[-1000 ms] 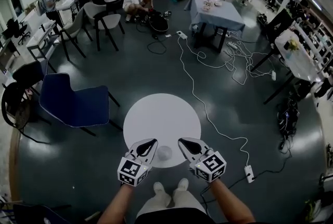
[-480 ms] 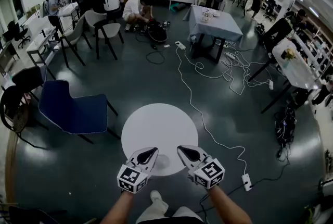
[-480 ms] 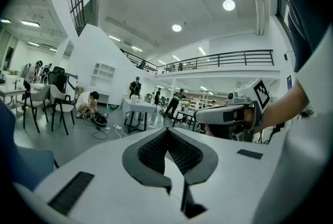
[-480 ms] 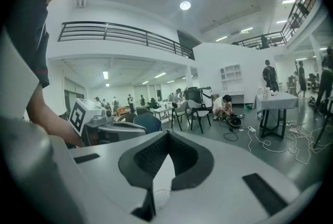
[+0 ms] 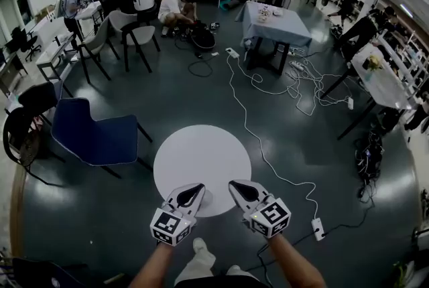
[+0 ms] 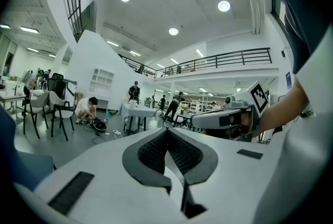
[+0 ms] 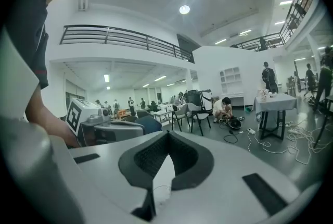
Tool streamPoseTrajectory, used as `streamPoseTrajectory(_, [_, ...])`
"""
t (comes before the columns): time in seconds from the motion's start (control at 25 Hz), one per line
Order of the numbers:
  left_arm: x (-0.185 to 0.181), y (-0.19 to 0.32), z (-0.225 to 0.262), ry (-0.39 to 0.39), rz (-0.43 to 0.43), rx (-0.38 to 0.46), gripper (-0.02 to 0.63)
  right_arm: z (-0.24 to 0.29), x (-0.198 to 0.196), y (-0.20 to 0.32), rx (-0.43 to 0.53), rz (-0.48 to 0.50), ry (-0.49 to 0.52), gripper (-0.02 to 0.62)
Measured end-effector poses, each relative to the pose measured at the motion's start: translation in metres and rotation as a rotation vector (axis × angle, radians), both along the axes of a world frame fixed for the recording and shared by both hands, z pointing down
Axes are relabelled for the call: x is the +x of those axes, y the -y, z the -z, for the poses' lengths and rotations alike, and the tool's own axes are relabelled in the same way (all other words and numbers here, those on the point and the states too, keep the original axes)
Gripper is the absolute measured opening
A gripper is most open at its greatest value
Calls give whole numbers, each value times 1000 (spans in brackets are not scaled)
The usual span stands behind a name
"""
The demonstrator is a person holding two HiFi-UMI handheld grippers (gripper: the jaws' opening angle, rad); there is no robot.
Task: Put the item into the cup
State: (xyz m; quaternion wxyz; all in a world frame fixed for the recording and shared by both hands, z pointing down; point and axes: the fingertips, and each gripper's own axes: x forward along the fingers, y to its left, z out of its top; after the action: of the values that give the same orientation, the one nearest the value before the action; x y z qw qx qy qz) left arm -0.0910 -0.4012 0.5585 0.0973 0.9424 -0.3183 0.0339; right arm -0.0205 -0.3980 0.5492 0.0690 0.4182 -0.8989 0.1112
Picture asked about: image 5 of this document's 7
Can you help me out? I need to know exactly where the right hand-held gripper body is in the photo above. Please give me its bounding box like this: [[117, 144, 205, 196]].
[[241, 195, 292, 240]]

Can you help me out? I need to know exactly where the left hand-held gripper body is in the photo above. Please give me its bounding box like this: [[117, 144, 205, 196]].
[[149, 202, 198, 246]]

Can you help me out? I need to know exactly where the person's right forearm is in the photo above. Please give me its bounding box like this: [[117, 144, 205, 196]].
[[267, 232, 328, 288]]

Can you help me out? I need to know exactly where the person's left forearm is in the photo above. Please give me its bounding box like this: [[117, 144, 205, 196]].
[[129, 241, 175, 288]]

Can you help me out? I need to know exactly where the person's white left shoe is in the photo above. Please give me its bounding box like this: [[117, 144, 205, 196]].
[[192, 237, 210, 258]]

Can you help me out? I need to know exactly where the white round table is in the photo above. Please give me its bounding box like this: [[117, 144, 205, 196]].
[[153, 124, 253, 218]]

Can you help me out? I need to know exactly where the person's left trouser leg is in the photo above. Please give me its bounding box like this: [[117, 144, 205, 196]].
[[174, 248, 217, 286]]

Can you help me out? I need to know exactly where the person's trouser leg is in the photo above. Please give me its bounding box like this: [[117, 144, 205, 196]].
[[174, 248, 217, 286], [214, 268, 259, 282]]

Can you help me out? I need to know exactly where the person's right trouser leg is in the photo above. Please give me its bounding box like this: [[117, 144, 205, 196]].
[[214, 268, 259, 282]]

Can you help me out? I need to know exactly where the person's black shirt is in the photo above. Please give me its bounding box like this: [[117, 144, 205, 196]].
[[174, 276, 272, 288]]

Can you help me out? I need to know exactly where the blue chair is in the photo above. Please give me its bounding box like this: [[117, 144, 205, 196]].
[[50, 97, 154, 179]]

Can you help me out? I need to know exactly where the black bag with logo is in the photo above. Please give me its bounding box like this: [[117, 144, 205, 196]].
[[12, 258, 88, 288]]

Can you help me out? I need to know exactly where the grey tablecloth table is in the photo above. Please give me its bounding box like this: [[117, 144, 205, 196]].
[[234, 1, 312, 76]]

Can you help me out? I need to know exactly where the marble table with black legs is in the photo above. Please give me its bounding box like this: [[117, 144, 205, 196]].
[[320, 44, 413, 141]]

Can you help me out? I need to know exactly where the open black bag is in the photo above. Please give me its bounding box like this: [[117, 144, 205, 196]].
[[189, 22, 216, 50]]

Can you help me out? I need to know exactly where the flower vase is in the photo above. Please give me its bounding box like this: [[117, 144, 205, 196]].
[[363, 54, 383, 82]]

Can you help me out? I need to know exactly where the beige chair with black legs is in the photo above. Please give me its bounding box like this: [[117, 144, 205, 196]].
[[77, 15, 121, 84], [109, 9, 161, 73]]

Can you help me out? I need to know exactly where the cluster of small jars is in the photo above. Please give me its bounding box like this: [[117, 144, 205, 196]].
[[256, 5, 271, 23]]

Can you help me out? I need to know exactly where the white low table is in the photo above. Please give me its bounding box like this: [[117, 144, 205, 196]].
[[36, 33, 80, 80]]

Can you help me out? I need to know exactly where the white shelving unit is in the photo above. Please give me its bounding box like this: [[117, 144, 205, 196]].
[[378, 11, 429, 103]]

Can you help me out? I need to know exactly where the black office chair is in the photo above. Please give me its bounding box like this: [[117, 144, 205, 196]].
[[11, 27, 43, 62]]

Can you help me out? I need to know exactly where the thin black cable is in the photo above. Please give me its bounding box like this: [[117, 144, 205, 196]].
[[246, 236, 312, 288]]

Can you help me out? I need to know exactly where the long white cable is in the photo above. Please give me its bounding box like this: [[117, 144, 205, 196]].
[[226, 54, 319, 220]]

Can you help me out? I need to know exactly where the long black cable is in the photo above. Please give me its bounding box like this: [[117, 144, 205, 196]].
[[323, 179, 376, 237]]

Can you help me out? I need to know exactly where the black bag with cables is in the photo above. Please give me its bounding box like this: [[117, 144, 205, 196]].
[[354, 137, 383, 180]]

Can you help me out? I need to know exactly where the tangle of white cables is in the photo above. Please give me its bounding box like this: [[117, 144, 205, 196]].
[[246, 55, 353, 115]]

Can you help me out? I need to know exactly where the looped black cable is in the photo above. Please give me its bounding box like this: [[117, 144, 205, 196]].
[[187, 57, 214, 77]]

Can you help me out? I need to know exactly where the black wire-back chair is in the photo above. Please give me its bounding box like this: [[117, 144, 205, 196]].
[[2, 105, 64, 187]]

